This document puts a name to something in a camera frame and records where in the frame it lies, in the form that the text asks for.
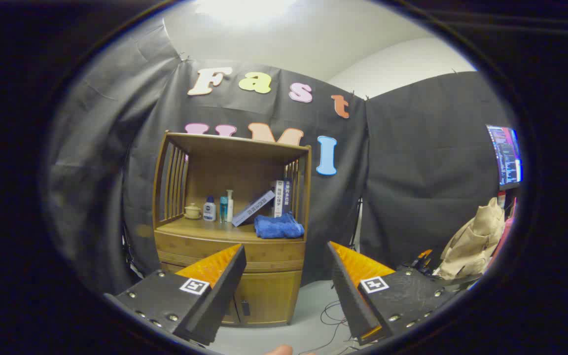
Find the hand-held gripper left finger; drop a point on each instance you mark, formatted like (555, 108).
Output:
(217, 301)

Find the white bottle with blue cap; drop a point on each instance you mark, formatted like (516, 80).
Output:
(209, 211)

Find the beige lidded teacup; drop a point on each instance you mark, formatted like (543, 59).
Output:
(193, 211)

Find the computer monitor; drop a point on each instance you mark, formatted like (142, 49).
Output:
(506, 155)

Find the wooden cabinet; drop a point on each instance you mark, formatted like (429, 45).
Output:
(225, 148)

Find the wooden drawer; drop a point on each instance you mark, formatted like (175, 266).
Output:
(274, 254)

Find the white pump bottle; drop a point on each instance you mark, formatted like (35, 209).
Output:
(230, 207)

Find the blue folded towel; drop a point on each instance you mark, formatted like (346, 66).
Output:
(278, 226)

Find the black light stand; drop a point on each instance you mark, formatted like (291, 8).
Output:
(355, 227)

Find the clear blue bottle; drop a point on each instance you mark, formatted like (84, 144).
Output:
(223, 209)

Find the lavender book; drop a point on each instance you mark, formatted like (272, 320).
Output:
(252, 208)

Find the beige jacket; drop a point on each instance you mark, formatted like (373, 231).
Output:
(476, 241)

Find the wooden cabinet door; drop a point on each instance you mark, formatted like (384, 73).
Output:
(231, 316)
(274, 296)

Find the wooden countertop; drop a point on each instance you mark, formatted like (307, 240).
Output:
(200, 228)

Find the dark blue book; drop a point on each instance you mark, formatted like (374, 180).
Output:
(288, 195)

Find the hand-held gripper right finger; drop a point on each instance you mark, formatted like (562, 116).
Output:
(350, 301)

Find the white book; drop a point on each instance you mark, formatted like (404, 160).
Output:
(278, 197)

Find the black orange tool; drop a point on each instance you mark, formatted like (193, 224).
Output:
(422, 259)

